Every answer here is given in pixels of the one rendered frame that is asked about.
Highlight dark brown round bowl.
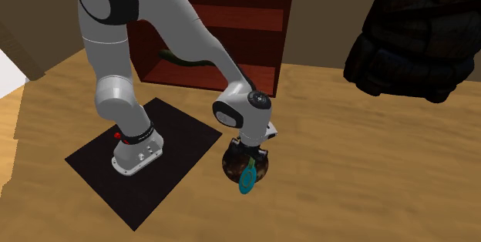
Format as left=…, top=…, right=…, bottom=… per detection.
left=220, top=140, right=271, bottom=187

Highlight teal oval ring tool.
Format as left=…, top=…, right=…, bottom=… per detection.
left=237, top=157, right=259, bottom=196

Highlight large dark lumpy object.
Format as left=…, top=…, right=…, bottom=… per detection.
left=342, top=0, right=481, bottom=104

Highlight black robot stand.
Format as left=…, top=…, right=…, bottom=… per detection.
left=64, top=97, right=224, bottom=232

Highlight dark red wooden bookshelf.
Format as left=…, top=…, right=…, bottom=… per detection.
left=126, top=0, right=298, bottom=99

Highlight dark green curved thing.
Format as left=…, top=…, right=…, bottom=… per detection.
left=158, top=48, right=216, bottom=68

